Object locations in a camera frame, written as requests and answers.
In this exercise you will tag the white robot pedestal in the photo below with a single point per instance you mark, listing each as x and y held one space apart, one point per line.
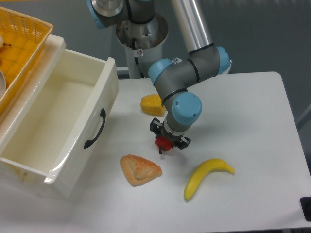
142 43

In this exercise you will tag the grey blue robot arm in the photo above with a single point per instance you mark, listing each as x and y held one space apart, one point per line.
172 77

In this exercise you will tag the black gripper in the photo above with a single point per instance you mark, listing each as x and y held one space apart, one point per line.
177 138

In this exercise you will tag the red bell pepper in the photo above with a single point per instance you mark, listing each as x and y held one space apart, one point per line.
163 144

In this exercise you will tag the triangular pastry turnover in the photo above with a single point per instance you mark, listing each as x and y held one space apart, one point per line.
138 170

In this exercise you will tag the black corner object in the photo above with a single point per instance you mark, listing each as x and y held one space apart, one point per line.
306 207

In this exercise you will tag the white plastic drawer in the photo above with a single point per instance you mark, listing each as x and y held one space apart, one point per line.
52 128

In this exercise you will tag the yellow banana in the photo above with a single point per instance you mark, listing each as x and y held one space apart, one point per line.
205 168

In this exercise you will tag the yellow woven basket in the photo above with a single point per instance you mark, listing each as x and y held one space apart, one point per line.
24 37

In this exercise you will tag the yellow bell pepper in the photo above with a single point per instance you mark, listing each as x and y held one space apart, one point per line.
152 105

